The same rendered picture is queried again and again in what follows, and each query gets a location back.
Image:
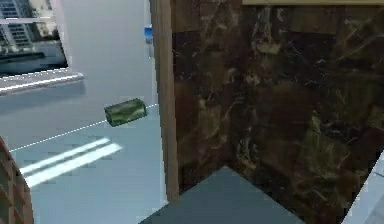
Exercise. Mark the green marbled box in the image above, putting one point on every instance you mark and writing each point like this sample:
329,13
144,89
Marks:
125,112

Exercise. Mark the window with city view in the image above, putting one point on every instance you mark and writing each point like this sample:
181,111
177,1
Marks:
30,40

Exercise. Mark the pale grey furniture edge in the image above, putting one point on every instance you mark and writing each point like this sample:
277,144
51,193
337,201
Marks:
368,200

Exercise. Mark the brown woven basket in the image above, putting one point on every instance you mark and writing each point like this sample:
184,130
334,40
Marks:
11,190

